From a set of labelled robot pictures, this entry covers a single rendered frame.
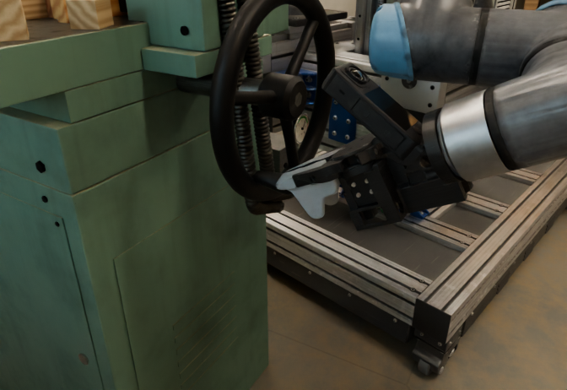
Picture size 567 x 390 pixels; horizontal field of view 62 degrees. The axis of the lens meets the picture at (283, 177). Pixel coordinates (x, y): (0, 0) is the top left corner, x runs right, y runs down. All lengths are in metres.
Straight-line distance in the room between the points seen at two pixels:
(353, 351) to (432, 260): 0.33
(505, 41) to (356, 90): 0.14
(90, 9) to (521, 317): 1.40
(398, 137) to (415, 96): 0.56
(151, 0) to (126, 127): 0.17
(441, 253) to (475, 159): 1.01
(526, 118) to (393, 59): 0.15
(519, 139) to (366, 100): 0.14
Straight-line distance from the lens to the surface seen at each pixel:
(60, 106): 0.63
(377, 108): 0.46
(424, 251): 1.42
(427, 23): 0.50
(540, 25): 0.50
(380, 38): 0.50
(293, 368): 1.33
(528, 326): 1.60
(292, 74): 0.65
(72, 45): 0.62
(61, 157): 0.63
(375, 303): 1.31
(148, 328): 0.85
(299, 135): 0.96
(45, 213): 0.72
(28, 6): 0.77
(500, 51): 0.49
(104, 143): 0.66
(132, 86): 0.68
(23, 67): 0.58
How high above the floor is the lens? 0.99
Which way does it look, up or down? 26 degrees down
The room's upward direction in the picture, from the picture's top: straight up
